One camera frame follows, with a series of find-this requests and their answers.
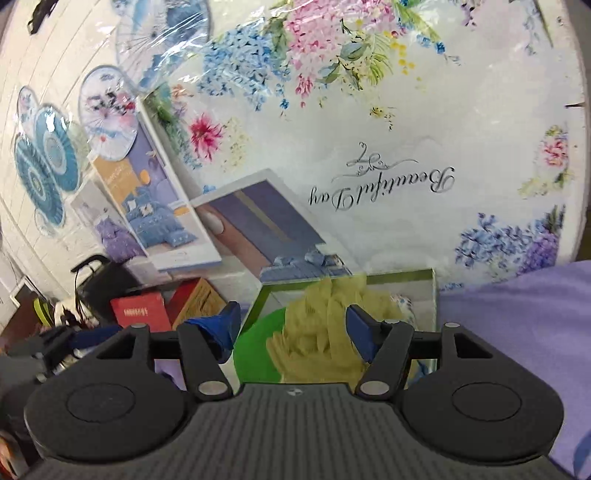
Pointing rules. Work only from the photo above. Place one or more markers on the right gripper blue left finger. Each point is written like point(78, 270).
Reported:
point(220, 331)

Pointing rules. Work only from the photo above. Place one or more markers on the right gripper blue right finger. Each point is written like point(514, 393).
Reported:
point(366, 333)

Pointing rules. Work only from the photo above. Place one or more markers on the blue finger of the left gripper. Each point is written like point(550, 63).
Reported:
point(85, 339)

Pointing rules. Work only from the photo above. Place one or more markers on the green white slipper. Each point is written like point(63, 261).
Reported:
point(251, 358)

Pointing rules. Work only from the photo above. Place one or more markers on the olive green fluffy cloth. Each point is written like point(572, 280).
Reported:
point(313, 346)

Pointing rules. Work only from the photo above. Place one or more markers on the floral oven mitt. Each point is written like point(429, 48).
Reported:
point(405, 306)

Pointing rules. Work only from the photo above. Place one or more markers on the red snack box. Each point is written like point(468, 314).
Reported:
point(164, 307)

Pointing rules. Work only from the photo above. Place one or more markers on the black portable speaker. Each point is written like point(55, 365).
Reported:
point(97, 281)

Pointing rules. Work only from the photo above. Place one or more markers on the green open cardboard box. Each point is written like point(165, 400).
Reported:
point(420, 286)

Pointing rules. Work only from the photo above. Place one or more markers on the purple bedding poster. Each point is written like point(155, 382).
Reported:
point(95, 210)

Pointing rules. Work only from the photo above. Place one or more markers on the blue bedroom picture card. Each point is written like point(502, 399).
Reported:
point(260, 221)

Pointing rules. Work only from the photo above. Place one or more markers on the teal paper fan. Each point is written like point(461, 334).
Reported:
point(37, 180)
point(51, 135)

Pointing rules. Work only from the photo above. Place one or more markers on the blue bedding poster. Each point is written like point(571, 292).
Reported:
point(147, 193)

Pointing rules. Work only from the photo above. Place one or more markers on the purple floral bedsheet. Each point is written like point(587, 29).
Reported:
point(542, 321)

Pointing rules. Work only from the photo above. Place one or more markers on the floral white bedding package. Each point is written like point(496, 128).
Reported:
point(441, 135)

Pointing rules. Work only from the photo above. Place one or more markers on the white floral paper fan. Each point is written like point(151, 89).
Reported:
point(107, 112)

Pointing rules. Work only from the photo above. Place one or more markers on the blue landscape paper fan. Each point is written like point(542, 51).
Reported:
point(153, 37)

